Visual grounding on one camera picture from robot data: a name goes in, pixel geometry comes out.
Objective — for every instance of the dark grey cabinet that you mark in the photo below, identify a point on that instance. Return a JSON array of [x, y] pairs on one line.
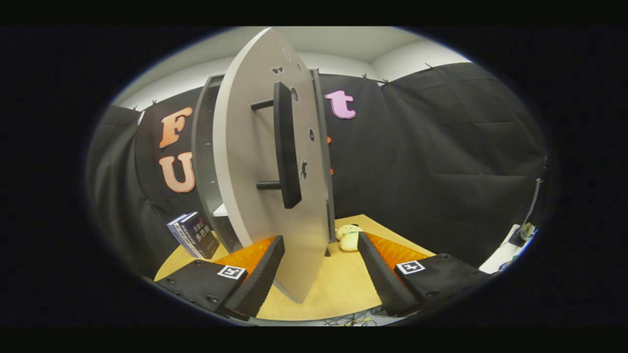
[[201, 162]]

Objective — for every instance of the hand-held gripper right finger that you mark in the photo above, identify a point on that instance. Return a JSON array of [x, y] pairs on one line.
[[378, 274]]

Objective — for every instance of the white cabinet shelf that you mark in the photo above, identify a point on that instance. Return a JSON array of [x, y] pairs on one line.
[[221, 211]]

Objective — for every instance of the pale tape roll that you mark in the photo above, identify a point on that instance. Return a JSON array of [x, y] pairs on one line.
[[527, 230]]

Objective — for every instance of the blue white book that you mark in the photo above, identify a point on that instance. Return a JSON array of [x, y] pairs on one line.
[[177, 234]]

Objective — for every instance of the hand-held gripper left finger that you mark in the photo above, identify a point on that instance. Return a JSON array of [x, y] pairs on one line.
[[262, 279]]

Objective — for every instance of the black backdrop cloth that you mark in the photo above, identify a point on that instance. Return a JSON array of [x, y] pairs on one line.
[[441, 171]]

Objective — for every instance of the white side table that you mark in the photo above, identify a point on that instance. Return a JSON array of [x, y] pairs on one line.
[[495, 260]]

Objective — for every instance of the light grey cabinet door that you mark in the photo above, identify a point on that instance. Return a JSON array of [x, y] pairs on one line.
[[245, 171]]

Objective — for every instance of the dark navy book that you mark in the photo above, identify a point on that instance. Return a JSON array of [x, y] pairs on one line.
[[203, 238]]

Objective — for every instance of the black desk stand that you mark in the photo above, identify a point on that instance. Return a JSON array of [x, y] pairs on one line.
[[516, 240]]

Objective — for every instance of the yellow plush toy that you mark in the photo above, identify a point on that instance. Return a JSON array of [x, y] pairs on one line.
[[349, 238]]

